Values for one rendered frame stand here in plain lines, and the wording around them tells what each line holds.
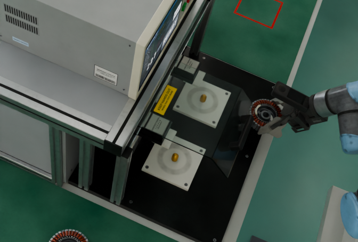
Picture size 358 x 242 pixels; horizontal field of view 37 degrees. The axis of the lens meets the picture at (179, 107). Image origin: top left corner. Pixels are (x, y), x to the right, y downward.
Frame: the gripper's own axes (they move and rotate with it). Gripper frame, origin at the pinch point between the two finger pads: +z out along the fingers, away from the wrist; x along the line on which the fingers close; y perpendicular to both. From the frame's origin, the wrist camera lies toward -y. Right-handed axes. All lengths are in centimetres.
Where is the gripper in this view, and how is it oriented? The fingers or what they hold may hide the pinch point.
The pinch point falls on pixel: (262, 115)
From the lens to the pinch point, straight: 173.0
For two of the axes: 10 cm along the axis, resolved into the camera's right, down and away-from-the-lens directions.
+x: 3.8, -7.3, 5.7
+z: -6.5, 2.3, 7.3
